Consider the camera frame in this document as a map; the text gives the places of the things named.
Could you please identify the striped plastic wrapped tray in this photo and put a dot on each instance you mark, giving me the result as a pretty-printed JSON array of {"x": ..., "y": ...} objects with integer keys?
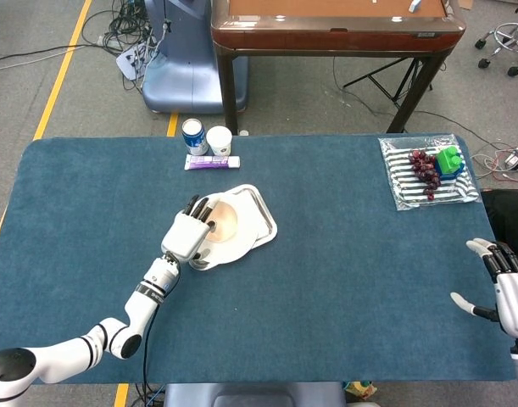
[{"x": 400, "y": 186}]

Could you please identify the silver metal tray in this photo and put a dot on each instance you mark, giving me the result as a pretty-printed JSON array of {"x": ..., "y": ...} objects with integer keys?
[{"x": 270, "y": 231}]

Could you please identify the blue toy block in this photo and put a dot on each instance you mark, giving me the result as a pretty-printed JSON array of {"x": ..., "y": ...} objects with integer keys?
[{"x": 458, "y": 170}]

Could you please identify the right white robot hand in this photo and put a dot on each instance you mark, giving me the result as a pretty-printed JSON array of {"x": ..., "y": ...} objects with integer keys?
[{"x": 515, "y": 301}]

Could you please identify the blue soda can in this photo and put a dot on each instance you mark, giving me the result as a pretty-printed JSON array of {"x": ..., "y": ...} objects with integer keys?
[{"x": 195, "y": 140}]

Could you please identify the green toy block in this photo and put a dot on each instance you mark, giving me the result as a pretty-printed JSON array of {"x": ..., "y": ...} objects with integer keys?
[{"x": 447, "y": 159}]

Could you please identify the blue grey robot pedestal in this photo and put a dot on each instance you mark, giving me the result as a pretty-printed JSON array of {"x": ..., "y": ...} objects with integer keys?
[{"x": 186, "y": 76}]

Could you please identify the white paper cup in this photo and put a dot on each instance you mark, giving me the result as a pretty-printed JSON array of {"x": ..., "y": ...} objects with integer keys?
[{"x": 219, "y": 142}]

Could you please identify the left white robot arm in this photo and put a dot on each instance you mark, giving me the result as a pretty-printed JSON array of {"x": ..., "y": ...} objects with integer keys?
[{"x": 146, "y": 301}]

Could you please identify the yellow patterned packet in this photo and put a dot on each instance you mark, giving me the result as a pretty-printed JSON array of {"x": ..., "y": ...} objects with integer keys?
[{"x": 360, "y": 389}]

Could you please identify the blue felt table cover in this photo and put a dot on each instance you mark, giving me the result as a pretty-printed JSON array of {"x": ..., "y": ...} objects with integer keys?
[{"x": 326, "y": 275}]

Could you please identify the white power strip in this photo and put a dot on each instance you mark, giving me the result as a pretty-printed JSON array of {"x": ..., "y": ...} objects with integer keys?
[{"x": 126, "y": 63}]

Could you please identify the cream white bowl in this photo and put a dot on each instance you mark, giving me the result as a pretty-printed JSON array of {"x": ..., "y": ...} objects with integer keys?
[{"x": 225, "y": 222}]

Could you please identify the white round plate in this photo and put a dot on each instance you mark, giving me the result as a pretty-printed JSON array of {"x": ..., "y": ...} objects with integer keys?
[{"x": 231, "y": 253}]

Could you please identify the grey blue robot torso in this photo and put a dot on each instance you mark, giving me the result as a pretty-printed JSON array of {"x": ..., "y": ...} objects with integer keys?
[{"x": 254, "y": 394}]

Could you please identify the chrome office chair base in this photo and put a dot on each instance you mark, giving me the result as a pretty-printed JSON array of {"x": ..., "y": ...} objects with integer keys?
[{"x": 506, "y": 31}]

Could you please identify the purple toothpaste tube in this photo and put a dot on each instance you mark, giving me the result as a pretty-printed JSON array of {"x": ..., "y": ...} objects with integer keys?
[{"x": 209, "y": 162}]

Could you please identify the red grape bunch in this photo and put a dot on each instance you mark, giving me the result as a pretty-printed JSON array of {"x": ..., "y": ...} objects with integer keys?
[{"x": 426, "y": 169}]

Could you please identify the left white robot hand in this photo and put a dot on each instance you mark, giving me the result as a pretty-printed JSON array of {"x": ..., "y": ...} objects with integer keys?
[{"x": 184, "y": 233}]

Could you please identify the brown mahjong table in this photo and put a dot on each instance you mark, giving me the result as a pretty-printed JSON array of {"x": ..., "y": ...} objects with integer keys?
[{"x": 326, "y": 40}]

